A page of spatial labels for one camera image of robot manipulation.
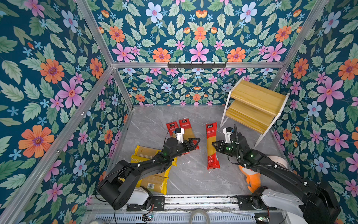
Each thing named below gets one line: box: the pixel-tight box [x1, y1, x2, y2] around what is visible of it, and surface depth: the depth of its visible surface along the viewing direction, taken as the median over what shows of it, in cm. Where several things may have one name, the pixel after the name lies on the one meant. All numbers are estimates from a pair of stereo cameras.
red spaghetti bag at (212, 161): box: [205, 121, 221, 170], surface depth 81 cm
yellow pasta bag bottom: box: [136, 168, 171, 195], surface depth 80 cm
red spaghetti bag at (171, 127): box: [165, 121, 179, 138], surface depth 107 cm
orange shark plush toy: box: [238, 164, 262, 193], surface depth 78 cm
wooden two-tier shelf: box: [219, 76, 290, 147], surface depth 84 cm
